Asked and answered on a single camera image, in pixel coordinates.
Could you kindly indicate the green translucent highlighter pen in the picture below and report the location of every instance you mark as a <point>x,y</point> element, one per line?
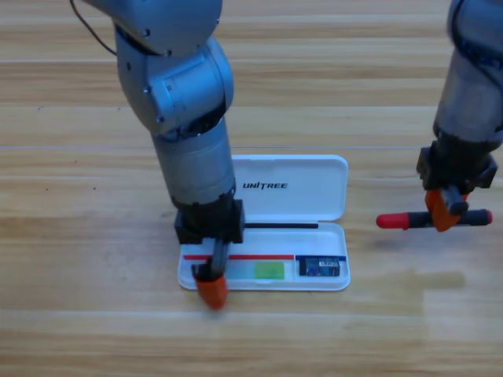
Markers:
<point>269,271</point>

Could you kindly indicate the dark blue eraser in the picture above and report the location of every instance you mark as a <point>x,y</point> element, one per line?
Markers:
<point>319,266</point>

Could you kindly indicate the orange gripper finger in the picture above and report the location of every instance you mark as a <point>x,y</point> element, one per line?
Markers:
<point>465,197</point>
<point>440,212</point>
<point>214,292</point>

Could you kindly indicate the red and black marker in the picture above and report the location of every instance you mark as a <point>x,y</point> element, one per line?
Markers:
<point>397,220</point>

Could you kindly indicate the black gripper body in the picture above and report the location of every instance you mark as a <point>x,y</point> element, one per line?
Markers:
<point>456,165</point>
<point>212,224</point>

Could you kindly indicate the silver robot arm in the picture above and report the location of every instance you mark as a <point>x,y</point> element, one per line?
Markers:
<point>475,86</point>
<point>177,98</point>

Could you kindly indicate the white Unitree pencil case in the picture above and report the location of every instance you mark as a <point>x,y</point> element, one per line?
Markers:
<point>298,204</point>

